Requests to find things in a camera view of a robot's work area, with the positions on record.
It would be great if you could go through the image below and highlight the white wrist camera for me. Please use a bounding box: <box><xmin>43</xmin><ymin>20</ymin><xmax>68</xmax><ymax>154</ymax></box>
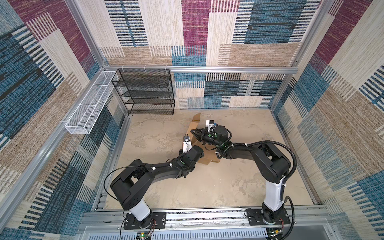
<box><xmin>206</xmin><ymin>120</ymin><xmax>217</xmax><ymax>132</ymax></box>
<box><xmin>183</xmin><ymin>134</ymin><xmax>192</xmax><ymax>154</ymax></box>

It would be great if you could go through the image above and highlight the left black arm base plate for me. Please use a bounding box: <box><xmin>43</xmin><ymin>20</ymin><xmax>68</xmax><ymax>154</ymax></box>
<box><xmin>123</xmin><ymin>212</ymin><xmax>167</xmax><ymax>230</ymax></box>

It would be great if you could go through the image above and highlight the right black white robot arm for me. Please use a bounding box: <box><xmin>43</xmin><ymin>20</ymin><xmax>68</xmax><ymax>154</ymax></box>
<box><xmin>191</xmin><ymin>125</ymin><xmax>297</xmax><ymax>225</ymax></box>

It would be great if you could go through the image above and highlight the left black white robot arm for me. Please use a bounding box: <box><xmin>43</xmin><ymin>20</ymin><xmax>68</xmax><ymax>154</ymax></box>
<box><xmin>110</xmin><ymin>146</ymin><xmax>204</xmax><ymax>229</ymax></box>

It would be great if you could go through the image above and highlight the black wire shelf rack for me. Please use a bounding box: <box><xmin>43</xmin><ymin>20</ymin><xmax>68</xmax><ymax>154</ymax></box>
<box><xmin>112</xmin><ymin>69</ymin><xmax>176</xmax><ymax>115</ymax></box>

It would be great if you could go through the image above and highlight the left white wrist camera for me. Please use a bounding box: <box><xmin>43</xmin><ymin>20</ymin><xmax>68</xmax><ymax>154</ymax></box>
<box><xmin>183</xmin><ymin>134</ymin><xmax>192</xmax><ymax>154</ymax></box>

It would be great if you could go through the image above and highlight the white wire mesh basket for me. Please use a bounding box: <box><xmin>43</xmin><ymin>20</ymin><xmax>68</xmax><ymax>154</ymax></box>
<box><xmin>65</xmin><ymin>71</ymin><xmax>116</xmax><ymax>135</ymax></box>

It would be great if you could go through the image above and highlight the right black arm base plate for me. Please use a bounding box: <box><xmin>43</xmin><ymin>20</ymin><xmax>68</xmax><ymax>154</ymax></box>
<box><xmin>244</xmin><ymin>206</ymin><xmax>291</xmax><ymax>226</ymax></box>

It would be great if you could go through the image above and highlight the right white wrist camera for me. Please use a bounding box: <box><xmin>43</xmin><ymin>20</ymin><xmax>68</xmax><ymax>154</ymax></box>
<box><xmin>206</xmin><ymin>120</ymin><xmax>217</xmax><ymax>132</ymax></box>

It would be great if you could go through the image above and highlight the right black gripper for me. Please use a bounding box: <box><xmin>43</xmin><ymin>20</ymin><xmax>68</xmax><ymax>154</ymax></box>
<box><xmin>190</xmin><ymin>126</ymin><xmax>221</xmax><ymax>148</ymax></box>

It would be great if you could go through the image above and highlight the brown cardboard box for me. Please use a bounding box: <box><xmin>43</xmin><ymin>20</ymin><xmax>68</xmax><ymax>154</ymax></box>
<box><xmin>187</xmin><ymin>113</ymin><xmax>221</xmax><ymax>165</ymax></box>

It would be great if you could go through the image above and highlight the aluminium front rail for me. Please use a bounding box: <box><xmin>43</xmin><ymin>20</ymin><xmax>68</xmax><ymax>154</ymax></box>
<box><xmin>75</xmin><ymin>205</ymin><xmax>342</xmax><ymax>240</ymax></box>

